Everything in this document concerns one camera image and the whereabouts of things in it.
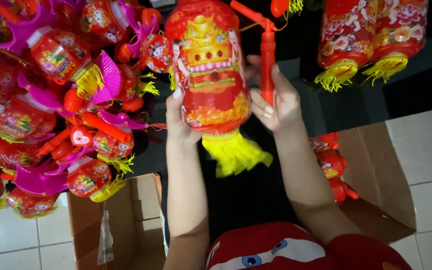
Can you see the person's left hand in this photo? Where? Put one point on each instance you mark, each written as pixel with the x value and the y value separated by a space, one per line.
pixel 176 123

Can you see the person's right hand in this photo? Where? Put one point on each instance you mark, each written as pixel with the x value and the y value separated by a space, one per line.
pixel 284 108

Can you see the red lantern with yellow tassel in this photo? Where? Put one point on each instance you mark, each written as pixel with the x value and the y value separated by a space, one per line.
pixel 210 71

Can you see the small red boxed lantern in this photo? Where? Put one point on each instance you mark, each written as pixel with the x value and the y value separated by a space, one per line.
pixel 324 141
pixel 340 190
pixel 331 164

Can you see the large red floral lantern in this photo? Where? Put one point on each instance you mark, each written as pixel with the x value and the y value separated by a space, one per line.
pixel 345 37
pixel 399 33

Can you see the brown cardboard box with tape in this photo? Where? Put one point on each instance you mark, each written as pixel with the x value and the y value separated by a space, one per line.
pixel 133 232

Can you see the large brown cardboard box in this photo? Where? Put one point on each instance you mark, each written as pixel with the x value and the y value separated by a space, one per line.
pixel 377 180

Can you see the heap of small red lanterns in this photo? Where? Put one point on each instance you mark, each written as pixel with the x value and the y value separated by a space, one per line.
pixel 54 108

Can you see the person's red cartoon shirt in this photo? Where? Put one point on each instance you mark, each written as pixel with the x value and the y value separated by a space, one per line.
pixel 298 249

